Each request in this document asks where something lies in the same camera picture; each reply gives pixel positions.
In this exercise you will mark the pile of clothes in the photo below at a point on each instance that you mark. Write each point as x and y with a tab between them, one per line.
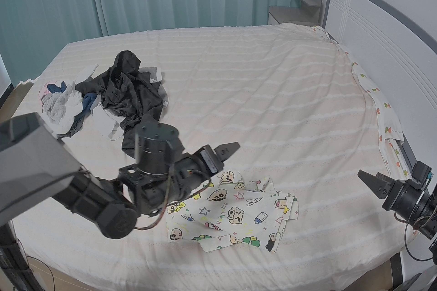
63	109

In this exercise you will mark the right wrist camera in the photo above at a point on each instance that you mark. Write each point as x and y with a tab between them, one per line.
421	175

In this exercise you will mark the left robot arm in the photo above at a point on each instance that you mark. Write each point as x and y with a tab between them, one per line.
51	173

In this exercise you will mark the bed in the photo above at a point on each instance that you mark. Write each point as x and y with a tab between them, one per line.
273	95

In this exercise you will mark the grey bedside table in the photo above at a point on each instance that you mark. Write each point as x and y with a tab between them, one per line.
290	13

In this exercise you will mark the black garment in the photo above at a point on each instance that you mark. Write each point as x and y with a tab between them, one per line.
136	95

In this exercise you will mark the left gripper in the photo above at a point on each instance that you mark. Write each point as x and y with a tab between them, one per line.
198	170

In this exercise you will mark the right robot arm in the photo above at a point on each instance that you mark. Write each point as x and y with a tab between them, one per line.
431	228

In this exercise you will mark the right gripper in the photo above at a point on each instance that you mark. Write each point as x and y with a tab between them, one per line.
406	197

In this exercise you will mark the white printed pyjama top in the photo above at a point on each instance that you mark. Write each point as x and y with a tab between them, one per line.
239	214

